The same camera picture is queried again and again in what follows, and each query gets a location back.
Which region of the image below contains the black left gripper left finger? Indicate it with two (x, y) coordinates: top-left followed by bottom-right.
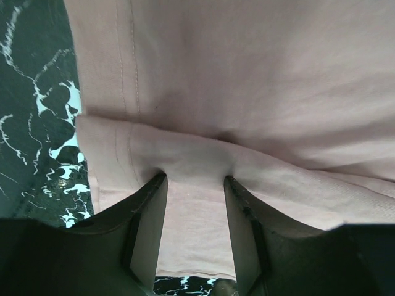
(1, 173), (168, 295)

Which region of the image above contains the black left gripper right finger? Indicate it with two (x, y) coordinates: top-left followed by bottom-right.
(224, 176), (394, 295)

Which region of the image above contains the pink printed t-shirt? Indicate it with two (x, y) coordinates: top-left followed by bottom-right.
(65, 1), (394, 279)

